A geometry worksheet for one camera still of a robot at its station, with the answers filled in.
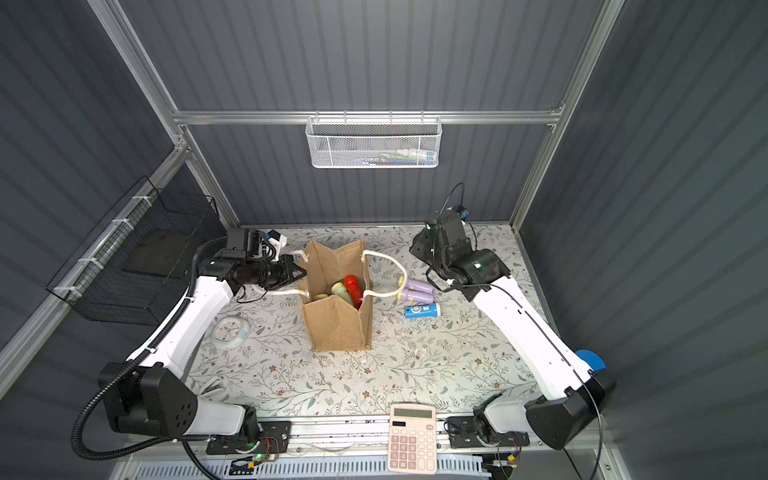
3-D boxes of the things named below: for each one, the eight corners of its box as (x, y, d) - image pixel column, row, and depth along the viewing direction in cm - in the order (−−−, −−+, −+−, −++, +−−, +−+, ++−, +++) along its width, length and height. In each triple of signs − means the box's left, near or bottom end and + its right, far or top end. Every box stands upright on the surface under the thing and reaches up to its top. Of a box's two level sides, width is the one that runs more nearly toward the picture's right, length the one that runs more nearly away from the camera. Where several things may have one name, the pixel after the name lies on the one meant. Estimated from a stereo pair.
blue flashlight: (403, 318, 97) (403, 313, 94) (403, 309, 99) (403, 303, 96) (439, 318, 97) (440, 313, 94) (438, 308, 99) (439, 303, 96)
